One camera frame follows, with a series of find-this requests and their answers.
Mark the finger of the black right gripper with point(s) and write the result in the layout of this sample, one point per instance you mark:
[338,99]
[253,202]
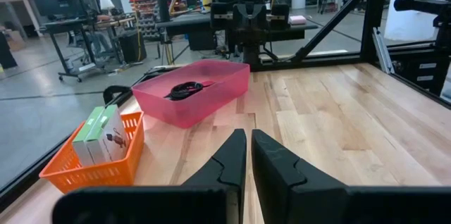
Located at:
[220,16]
[280,16]

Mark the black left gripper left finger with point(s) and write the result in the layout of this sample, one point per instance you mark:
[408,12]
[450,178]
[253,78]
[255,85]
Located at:
[211,203]

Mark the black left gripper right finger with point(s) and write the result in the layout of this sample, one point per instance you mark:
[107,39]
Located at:
[299,203]

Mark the white box with green edge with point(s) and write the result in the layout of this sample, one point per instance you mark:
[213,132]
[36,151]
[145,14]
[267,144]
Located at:
[102,150]
[81,146]

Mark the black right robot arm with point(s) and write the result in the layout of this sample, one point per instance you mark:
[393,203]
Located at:
[252,51]

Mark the pink translucent plastic bin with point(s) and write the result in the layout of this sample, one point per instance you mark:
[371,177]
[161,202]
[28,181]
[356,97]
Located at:
[197,111]

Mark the small pale pink box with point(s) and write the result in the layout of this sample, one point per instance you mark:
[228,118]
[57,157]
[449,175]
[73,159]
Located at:
[297,19]

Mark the black work table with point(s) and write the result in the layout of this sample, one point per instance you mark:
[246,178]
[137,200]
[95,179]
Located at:
[197,26]

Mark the red parts shelf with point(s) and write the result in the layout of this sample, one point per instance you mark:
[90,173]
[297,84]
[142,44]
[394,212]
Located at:
[144,5]

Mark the black computer tower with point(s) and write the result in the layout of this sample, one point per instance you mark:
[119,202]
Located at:
[132,46]

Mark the white lamp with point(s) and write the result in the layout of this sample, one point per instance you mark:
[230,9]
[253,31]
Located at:
[106,3]

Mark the person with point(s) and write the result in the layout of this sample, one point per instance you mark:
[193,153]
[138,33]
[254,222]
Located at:
[98,42]

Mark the orange plastic basket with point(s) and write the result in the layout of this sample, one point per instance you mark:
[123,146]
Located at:
[88,178]

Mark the black clamp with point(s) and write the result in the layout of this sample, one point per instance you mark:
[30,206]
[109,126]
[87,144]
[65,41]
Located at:
[111,92]

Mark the black rolling desk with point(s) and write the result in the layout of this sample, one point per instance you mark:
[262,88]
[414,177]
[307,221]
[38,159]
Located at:
[63,25]

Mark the black monitor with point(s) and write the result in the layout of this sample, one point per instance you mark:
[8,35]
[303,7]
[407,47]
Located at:
[56,2]

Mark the black aluminium table frame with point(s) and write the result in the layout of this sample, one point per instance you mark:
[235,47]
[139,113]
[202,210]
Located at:
[373,5]

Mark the silver metal bracket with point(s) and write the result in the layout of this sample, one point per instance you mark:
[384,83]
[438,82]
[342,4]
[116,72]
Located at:
[382,51]

